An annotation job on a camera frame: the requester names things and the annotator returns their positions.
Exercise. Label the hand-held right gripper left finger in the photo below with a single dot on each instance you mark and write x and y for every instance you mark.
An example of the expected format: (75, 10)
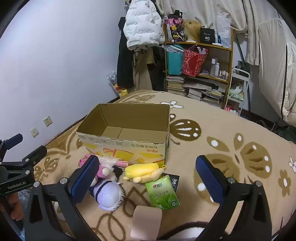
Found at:
(84, 178)

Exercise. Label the yellow plush toy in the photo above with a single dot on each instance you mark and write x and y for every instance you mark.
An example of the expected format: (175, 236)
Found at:
(143, 172)

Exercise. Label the green and white plush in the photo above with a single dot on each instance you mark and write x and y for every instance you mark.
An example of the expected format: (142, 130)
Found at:
(235, 91)

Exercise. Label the black flat packet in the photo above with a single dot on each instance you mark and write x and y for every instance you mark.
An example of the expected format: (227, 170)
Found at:
(174, 182)

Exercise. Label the beige floral printed blanket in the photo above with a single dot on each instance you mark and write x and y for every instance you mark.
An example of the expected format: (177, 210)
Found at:
(208, 120)

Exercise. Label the green tissue packet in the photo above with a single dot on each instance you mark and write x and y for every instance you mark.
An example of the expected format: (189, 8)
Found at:
(161, 194)

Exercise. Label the white puffer jacket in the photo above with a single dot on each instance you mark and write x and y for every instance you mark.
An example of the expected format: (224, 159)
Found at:
(142, 25)

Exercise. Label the beige hanging sheet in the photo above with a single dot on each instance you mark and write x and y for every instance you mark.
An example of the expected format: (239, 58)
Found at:
(208, 9)

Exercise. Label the black hanging coat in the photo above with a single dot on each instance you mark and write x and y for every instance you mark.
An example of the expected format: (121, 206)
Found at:
(123, 64)

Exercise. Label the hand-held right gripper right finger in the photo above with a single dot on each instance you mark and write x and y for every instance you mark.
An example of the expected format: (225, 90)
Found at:
(209, 179)

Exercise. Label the white fabric cover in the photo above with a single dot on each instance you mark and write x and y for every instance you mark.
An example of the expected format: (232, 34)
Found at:
(270, 69)

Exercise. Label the pink wrapped roll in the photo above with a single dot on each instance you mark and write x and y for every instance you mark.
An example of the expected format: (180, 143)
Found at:
(121, 164)

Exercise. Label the white plastic bag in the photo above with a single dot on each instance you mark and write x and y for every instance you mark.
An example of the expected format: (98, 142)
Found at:
(224, 27)

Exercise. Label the blonde wig on mannequin head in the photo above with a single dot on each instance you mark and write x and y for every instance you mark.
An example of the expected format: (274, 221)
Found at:
(190, 26)

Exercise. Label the red patterned bag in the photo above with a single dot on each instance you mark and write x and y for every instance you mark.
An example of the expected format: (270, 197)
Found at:
(193, 62)

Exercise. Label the cardboard box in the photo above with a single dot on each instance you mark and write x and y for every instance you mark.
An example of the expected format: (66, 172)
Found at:
(129, 148)

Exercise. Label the white wall socket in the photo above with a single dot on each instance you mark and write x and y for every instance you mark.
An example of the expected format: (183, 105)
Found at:
(34, 132)
(47, 121)

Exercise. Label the crumpled translucent plastic wrap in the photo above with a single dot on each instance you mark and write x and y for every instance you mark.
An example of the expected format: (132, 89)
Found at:
(108, 161)

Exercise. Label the tall white bottle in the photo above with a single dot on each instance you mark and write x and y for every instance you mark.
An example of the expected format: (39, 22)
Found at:
(213, 67)

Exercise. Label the person's left hand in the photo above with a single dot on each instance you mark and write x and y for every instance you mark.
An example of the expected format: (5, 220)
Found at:
(16, 208)

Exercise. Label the black box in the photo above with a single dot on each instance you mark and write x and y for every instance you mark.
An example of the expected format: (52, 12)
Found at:
(207, 37)

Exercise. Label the white rolling cart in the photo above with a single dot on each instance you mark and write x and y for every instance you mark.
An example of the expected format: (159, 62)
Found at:
(245, 74)

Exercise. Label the person's lilac fuzzy clothing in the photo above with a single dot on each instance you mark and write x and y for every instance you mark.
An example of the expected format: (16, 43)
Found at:
(23, 194)

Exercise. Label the beige hanging coat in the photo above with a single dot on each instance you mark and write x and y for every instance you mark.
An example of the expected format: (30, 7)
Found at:
(141, 74)

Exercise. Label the purple-haired plush doll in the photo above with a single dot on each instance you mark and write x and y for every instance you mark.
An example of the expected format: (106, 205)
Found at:
(108, 194)

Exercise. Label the dark broom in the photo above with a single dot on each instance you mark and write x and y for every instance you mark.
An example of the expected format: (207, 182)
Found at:
(244, 68)

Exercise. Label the pink and black patterned bag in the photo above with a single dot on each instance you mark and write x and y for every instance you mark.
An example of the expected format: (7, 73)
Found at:
(174, 27)

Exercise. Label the pink plush toy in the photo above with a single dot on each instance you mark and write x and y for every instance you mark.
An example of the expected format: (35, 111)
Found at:
(101, 171)

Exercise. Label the black and white fuzzy cloth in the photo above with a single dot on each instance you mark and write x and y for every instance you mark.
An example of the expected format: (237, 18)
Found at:
(185, 231)

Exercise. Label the teal bag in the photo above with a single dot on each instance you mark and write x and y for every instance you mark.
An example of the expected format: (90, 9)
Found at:
(174, 62)

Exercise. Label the pile of magazines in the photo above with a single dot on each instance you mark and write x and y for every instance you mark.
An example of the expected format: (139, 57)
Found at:
(205, 84)

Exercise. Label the yellow and red bag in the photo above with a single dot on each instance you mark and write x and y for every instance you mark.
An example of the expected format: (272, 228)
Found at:
(121, 91)

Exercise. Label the dark hanging garment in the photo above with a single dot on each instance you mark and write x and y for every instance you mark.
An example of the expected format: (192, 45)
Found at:
(159, 74)

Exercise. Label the slim white bottle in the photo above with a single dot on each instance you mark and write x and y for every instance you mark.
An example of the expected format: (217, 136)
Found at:
(217, 69)

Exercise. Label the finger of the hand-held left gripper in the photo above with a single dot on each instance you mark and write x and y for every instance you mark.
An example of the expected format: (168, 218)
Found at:
(13, 140)
(37, 154)

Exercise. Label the wooden shelf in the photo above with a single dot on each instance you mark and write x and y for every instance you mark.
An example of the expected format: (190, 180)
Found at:
(229, 69)

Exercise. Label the stack of thin books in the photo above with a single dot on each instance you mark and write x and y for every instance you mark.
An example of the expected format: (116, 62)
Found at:
(204, 97)

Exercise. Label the blue and white printed bag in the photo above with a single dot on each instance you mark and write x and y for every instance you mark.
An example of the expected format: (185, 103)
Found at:
(112, 77)

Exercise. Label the beige soft pad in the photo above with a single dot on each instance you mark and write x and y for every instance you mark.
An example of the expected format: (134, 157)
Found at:
(145, 222)

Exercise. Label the white and black plush toy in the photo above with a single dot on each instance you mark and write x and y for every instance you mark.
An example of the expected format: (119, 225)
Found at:
(112, 172)

